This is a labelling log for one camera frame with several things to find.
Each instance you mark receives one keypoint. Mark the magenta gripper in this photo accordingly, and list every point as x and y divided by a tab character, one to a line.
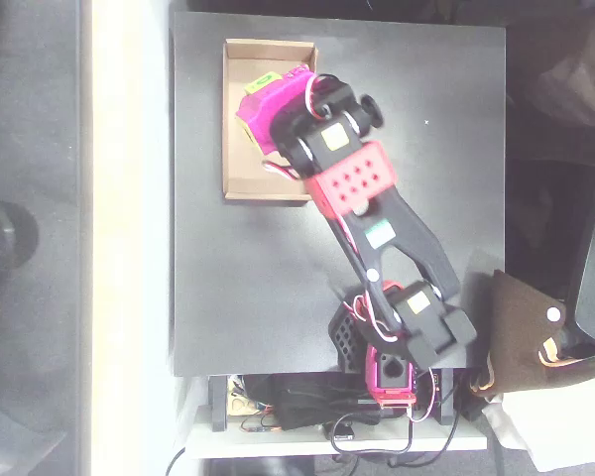
264	110

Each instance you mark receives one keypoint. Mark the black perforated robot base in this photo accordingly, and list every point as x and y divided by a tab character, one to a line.
344	342

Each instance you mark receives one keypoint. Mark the shallow cardboard box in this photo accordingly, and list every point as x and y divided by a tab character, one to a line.
238	173

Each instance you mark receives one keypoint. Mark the black power adapter brick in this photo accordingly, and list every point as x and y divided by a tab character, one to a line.
317	401

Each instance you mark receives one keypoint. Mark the black round cylinder object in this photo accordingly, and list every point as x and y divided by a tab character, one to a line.
10	238

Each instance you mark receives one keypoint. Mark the beige controller circuit board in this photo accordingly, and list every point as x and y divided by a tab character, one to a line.
239	402

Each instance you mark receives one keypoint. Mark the black table clamp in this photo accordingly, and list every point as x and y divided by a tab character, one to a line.
218	404
445	396

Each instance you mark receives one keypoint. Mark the brown leather bag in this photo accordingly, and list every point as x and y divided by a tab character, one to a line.
515	337

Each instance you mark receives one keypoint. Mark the small black usb plug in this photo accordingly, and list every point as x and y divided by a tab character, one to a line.
344	431

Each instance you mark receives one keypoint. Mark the white shelf board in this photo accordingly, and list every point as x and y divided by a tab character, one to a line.
277	441

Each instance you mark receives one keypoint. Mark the white crumpled sheet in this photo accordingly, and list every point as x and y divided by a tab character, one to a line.
565	431

